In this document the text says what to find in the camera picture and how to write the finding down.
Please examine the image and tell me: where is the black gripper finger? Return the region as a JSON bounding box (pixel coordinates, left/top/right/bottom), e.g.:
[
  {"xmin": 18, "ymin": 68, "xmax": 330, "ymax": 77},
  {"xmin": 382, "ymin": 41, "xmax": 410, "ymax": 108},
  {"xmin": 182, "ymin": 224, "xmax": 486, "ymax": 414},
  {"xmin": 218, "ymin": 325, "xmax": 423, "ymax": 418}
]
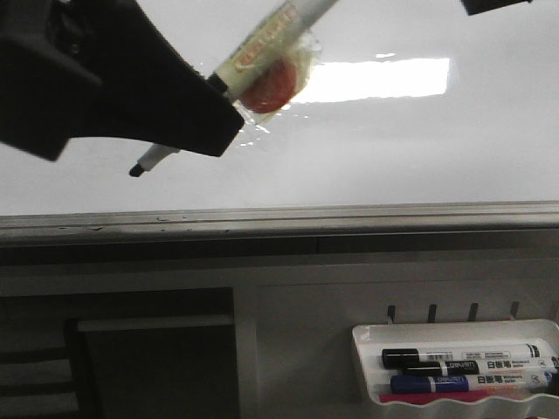
[
  {"xmin": 460, "ymin": 0, "xmax": 532, "ymax": 16},
  {"xmin": 1, "ymin": 1, "xmax": 244, "ymax": 161}
]

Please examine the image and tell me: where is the black whiteboard marker with magnet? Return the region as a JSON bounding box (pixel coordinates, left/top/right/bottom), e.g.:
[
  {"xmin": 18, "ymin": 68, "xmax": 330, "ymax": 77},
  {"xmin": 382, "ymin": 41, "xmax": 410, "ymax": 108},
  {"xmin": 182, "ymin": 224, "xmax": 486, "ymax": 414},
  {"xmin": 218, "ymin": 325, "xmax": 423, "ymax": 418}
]
[{"xmin": 129, "ymin": 1, "xmax": 333, "ymax": 177}]

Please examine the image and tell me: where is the white whiteboard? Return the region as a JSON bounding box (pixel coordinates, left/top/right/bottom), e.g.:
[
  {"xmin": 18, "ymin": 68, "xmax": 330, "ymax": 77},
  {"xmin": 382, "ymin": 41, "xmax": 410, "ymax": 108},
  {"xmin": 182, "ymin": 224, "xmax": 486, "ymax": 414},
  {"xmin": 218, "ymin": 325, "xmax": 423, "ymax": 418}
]
[{"xmin": 1, "ymin": 1, "xmax": 558, "ymax": 216}]

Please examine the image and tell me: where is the white plastic marker tray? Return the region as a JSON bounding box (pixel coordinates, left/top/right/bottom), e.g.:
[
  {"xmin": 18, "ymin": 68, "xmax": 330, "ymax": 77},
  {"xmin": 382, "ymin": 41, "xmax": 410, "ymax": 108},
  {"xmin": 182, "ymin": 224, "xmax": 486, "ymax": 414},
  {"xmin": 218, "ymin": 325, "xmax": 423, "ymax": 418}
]
[{"xmin": 352, "ymin": 319, "xmax": 558, "ymax": 418}]

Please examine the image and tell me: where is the top black capped marker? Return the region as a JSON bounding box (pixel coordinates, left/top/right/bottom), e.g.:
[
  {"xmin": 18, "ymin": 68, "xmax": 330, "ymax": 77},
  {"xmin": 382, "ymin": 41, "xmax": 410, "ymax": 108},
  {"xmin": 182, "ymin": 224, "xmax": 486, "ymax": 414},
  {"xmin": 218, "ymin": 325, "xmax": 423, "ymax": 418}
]
[{"xmin": 381, "ymin": 343, "xmax": 549, "ymax": 369}]

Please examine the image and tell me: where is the black capped marker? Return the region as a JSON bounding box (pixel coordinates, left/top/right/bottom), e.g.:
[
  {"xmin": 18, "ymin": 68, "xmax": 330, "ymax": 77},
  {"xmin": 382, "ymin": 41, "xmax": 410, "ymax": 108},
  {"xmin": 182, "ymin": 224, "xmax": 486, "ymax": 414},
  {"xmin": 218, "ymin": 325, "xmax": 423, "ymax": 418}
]
[
  {"xmin": 402, "ymin": 357, "xmax": 558, "ymax": 377},
  {"xmin": 381, "ymin": 343, "xmax": 549, "ymax": 369}
]

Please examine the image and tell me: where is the middle black capped marker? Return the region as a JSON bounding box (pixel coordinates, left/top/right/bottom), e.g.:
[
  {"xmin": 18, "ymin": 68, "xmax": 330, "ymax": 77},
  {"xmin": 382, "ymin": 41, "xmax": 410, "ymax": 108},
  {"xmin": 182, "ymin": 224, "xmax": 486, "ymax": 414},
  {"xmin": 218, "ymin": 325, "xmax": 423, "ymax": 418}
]
[{"xmin": 402, "ymin": 357, "xmax": 558, "ymax": 377}]

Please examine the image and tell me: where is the blue capped marker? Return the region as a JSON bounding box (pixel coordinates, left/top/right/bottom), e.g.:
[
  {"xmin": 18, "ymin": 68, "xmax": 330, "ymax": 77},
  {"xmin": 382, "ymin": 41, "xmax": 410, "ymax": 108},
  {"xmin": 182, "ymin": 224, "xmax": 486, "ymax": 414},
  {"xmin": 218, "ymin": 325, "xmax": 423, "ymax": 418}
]
[{"xmin": 390, "ymin": 372, "xmax": 555, "ymax": 394}]

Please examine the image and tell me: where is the grey aluminium whiteboard frame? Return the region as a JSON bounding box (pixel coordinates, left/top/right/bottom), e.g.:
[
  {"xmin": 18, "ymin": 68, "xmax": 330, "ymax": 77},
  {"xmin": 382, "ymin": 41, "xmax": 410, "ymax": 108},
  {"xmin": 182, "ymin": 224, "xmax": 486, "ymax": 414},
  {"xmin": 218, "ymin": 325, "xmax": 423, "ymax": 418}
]
[{"xmin": 1, "ymin": 201, "xmax": 558, "ymax": 266}]

